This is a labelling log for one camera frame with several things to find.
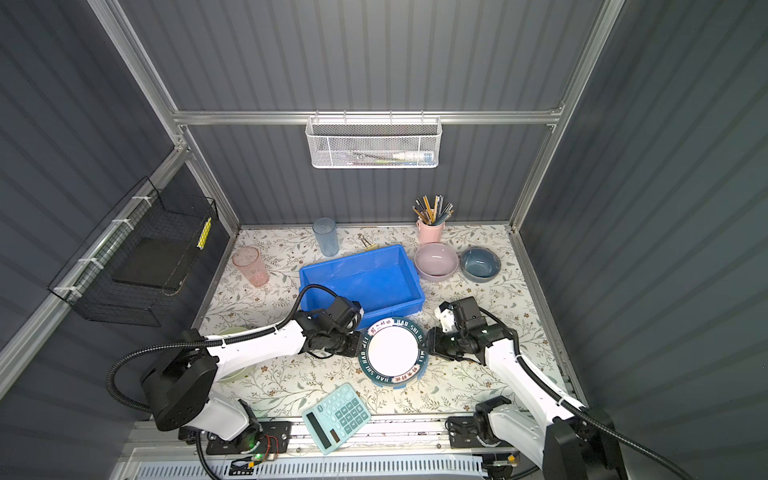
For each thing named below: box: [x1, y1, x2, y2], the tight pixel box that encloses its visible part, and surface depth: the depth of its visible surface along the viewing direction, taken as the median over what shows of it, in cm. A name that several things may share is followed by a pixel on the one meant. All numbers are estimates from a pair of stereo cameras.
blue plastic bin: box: [299, 245, 425, 329], surface depth 104 cm
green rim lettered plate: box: [358, 317, 429, 386], surface depth 86 cm
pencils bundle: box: [412, 194, 455, 226], surface depth 111 cm
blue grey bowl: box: [459, 246, 501, 283], surface depth 107 cm
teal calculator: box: [302, 382, 371, 456], surface depth 77 cm
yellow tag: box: [196, 217, 213, 251], surface depth 84 cm
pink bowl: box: [414, 242, 460, 282], surface depth 108 cm
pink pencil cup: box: [416, 220, 445, 243], surface depth 112 cm
